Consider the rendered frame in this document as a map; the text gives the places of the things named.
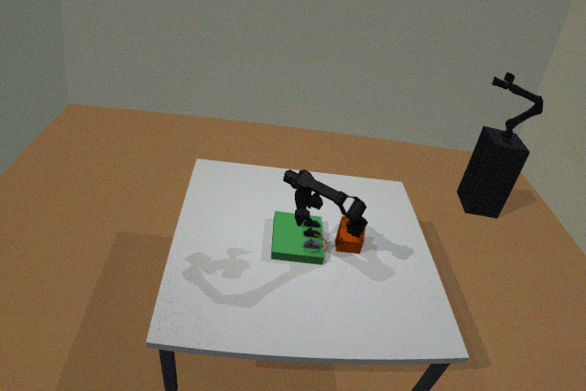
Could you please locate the green flat panel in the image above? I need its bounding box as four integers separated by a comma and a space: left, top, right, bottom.
271, 211, 324, 265

